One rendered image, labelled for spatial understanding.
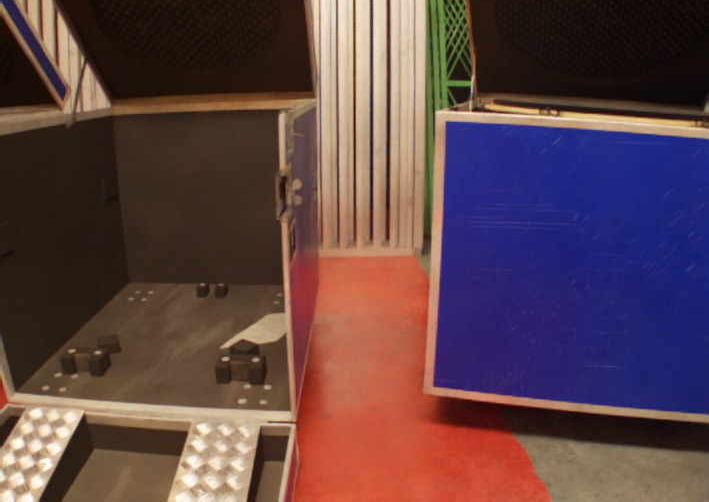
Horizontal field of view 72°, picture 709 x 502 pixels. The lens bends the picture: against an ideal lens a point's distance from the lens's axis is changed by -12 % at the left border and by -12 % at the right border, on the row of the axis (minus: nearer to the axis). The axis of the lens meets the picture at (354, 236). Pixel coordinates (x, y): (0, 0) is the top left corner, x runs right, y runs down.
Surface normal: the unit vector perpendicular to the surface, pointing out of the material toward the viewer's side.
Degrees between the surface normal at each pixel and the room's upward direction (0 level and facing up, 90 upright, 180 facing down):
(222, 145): 90
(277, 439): 92
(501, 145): 90
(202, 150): 90
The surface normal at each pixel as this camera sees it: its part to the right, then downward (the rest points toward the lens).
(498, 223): -0.29, 0.26
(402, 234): 0.07, 0.23
